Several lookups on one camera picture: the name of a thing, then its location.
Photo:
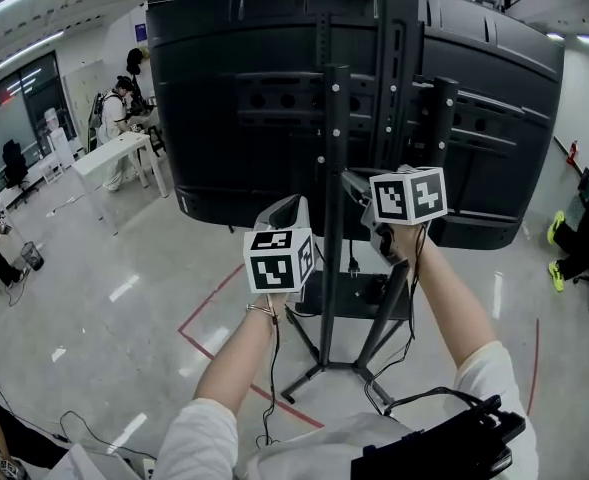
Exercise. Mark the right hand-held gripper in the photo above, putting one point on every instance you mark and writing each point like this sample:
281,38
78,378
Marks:
409,195

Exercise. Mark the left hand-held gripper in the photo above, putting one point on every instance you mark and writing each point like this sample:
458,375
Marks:
269,263

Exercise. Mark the person's left forearm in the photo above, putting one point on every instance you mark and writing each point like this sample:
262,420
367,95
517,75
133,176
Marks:
239,358

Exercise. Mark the person's right forearm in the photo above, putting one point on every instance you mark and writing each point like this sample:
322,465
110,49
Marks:
449,308

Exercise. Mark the black TV stand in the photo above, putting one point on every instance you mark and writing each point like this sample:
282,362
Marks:
331,218

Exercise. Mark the black flat-screen TV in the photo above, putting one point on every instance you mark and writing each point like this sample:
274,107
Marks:
224,118

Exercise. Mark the red fire extinguisher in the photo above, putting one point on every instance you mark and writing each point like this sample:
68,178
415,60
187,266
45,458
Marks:
573,153

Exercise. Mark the person's white shirt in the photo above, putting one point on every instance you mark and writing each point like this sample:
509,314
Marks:
214,443

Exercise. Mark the white table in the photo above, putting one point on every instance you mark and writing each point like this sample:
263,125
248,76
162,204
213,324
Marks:
114,150

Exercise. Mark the black mesh waste bin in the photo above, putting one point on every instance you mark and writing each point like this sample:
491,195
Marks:
32,258

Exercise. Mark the black chest-mounted device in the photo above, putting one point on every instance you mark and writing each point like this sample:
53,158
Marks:
434,443

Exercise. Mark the white water dispenser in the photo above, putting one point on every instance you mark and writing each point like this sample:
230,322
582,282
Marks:
56,138

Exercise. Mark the white low cabinet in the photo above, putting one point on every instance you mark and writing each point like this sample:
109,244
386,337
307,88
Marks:
89,465

